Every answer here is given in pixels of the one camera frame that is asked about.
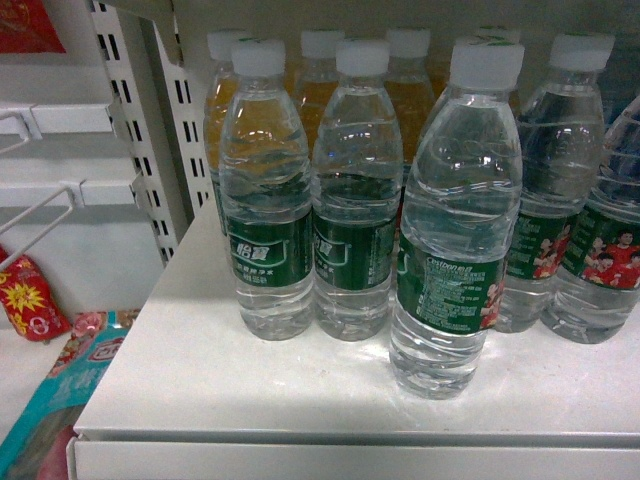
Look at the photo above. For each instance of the water bottle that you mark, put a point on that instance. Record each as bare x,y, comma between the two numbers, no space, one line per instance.
561,129
460,207

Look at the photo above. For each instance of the front middle green label water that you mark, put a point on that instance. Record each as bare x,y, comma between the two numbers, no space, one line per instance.
357,172

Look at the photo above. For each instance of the green label water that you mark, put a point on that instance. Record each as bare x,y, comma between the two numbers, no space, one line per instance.
357,172
265,189

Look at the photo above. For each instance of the front left green label water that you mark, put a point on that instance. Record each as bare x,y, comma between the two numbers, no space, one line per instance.
265,189

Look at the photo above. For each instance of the white perforated shelf upright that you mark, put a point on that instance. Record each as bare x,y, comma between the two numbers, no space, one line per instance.
144,61

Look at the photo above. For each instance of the water bottle right edge players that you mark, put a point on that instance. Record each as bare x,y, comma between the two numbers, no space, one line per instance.
597,285

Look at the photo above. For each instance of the rear middle orange drink bottle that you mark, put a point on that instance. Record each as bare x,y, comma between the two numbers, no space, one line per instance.
317,78

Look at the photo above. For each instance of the orange drink bottle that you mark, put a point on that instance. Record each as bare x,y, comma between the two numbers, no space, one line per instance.
221,89
317,78
409,86

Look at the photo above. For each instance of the rear right orange drink bottle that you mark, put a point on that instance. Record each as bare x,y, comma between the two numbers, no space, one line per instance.
409,86

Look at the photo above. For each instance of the rear left orange drink bottle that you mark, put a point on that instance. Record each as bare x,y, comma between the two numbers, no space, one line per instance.
221,89

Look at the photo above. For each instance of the red festive packet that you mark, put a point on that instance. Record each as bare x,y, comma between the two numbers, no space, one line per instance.
29,304

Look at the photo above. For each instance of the teal snack bag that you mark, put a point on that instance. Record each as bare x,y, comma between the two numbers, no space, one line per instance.
36,445

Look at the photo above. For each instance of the white wire hook rack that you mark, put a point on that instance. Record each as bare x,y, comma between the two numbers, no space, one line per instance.
67,171

